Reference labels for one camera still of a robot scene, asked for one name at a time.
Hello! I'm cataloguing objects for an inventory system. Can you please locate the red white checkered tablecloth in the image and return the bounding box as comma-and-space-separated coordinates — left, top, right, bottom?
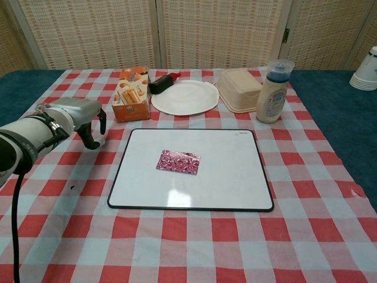
0, 69, 377, 283

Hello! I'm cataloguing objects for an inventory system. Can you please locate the stack of white paper cups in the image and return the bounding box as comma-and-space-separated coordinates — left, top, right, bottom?
349, 46, 377, 91

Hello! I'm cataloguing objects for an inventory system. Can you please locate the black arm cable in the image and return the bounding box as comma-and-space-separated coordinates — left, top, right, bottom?
11, 172, 29, 283

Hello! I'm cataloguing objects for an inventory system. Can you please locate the beige plastic food container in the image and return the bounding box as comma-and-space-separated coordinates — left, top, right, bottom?
216, 68, 264, 114

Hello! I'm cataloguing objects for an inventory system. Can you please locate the orange biscuit box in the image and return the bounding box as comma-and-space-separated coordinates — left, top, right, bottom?
111, 67, 151, 123

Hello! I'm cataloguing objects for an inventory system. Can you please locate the woven bamboo screen panel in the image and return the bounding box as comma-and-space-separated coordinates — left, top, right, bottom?
282, 0, 369, 71
0, 0, 33, 77
8, 0, 163, 71
346, 0, 377, 71
156, 0, 291, 71

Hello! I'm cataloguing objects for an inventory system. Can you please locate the mayonnaise bottle blue cap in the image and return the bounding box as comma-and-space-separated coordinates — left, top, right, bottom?
256, 59, 296, 124

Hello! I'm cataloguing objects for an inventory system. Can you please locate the white paper plate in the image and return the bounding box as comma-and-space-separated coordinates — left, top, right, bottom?
151, 79, 220, 116

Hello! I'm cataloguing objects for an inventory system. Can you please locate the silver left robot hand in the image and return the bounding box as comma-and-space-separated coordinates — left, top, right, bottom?
44, 97, 107, 150

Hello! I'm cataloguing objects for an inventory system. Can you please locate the red white patterned rectangular packet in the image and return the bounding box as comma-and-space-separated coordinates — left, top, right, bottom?
154, 149, 203, 176

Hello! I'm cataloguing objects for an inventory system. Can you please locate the black sauce bottle red cap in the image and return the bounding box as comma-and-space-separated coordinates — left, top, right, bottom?
148, 71, 181, 96

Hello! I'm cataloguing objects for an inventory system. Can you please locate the white dry-erase board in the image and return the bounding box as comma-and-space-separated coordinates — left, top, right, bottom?
107, 128, 275, 213

